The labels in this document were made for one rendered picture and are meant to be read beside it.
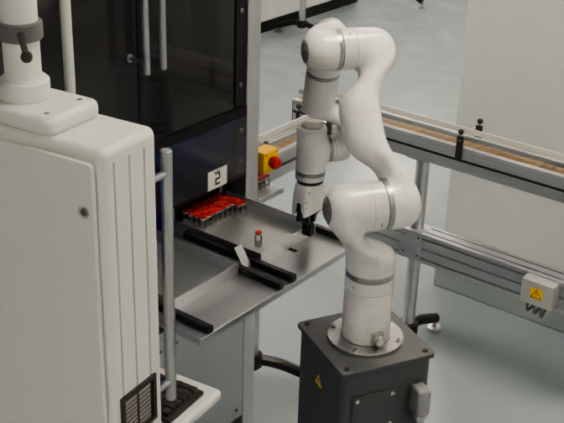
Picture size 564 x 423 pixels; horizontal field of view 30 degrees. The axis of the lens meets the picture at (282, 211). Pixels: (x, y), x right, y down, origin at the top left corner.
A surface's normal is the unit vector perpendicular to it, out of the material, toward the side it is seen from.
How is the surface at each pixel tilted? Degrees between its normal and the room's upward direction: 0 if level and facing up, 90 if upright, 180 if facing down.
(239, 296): 0
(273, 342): 0
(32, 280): 90
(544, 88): 90
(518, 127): 90
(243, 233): 0
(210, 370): 90
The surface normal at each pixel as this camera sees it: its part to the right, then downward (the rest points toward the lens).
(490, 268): -0.62, 0.33
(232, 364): 0.79, 0.29
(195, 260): 0.03, -0.90
